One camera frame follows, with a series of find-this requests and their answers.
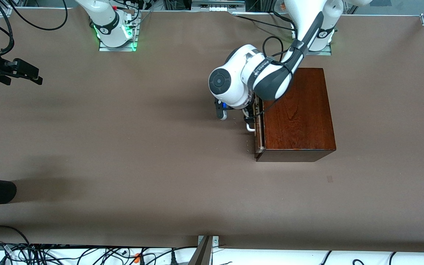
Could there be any light wood drawer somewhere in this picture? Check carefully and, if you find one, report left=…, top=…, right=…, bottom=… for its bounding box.
left=246, top=98, right=266, bottom=159

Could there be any dark brown wooden cabinet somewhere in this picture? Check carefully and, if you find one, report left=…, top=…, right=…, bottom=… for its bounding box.
left=255, top=68, right=336, bottom=162

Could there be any long black looping cable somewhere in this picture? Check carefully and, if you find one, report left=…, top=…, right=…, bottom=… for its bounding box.
left=3, top=0, right=68, bottom=31

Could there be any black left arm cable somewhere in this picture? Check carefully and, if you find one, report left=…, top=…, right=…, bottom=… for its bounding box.
left=247, top=35, right=301, bottom=120

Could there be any black base power cable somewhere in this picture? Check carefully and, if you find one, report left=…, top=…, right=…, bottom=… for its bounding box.
left=232, top=12, right=296, bottom=42

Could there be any aluminium bracket with dark post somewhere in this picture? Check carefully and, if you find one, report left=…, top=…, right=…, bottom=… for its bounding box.
left=188, top=236, right=220, bottom=265

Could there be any tangled black cable bundle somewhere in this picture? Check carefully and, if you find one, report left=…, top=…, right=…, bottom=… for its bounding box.
left=0, top=225, right=198, bottom=265

